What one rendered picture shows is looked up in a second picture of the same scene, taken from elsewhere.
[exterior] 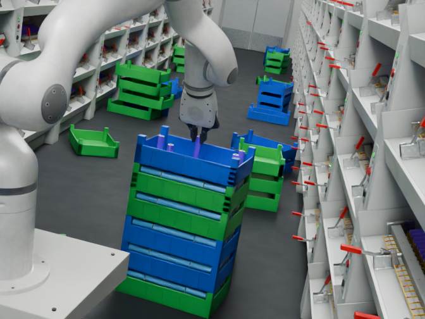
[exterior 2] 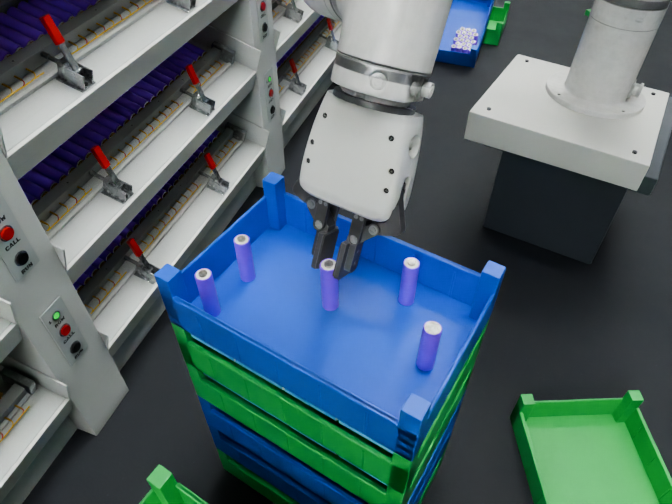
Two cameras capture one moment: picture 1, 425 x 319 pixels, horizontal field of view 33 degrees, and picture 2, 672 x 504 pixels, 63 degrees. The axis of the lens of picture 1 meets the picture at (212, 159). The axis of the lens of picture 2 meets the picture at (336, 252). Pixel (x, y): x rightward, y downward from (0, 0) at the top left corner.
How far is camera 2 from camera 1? 2.40 m
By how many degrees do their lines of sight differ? 118
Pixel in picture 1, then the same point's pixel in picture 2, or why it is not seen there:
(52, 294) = (534, 72)
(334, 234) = (122, 187)
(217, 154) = (249, 349)
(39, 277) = (553, 79)
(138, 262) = not seen: hidden behind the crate
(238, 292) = (196, 479)
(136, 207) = not seen: hidden behind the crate
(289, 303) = (113, 442)
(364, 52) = not seen: outside the picture
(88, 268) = (510, 94)
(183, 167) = (377, 251)
